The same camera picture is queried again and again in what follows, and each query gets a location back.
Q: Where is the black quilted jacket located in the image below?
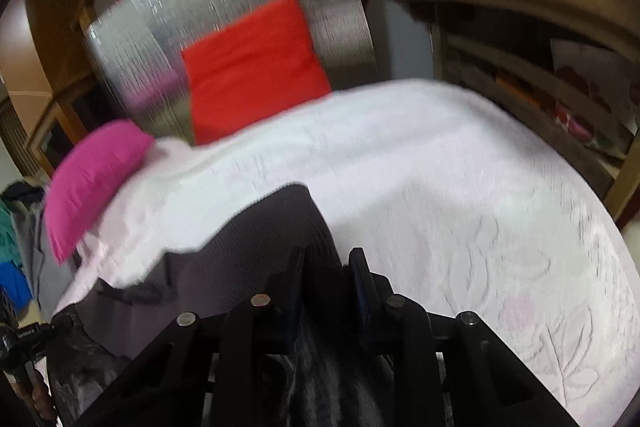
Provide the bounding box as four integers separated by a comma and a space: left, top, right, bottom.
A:
48, 184, 394, 426

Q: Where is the left hand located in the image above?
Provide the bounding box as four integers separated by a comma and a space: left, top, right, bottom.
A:
12, 369, 58, 426

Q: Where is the blue garment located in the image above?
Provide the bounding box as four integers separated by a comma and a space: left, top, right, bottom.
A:
0, 262, 32, 313

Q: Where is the grey garment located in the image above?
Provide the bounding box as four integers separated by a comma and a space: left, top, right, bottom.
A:
11, 202, 78, 320

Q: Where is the teal garment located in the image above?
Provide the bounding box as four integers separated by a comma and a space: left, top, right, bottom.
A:
0, 202, 22, 268

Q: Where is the white embossed bed blanket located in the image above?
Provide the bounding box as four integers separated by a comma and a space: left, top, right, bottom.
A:
62, 79, 639, 426

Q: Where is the magenta pillow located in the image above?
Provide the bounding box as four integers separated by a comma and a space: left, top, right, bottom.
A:
43, 120, 155, 263

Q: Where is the red pillow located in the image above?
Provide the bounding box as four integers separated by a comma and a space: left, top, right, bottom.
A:
181, 0, 331, 145

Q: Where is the wooden shelf unit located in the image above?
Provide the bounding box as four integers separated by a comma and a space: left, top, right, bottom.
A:
394, 0, 639, 227

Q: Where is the floral cushion on shelf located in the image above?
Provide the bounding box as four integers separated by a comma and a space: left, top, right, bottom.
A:
541, 40, 639, 160

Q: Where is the silver foil insulation panel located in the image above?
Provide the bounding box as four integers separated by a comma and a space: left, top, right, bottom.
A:
86, 0, 375, 142

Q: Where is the wooden headboard frame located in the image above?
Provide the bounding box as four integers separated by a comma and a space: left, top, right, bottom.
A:
23, 0, 117, 176

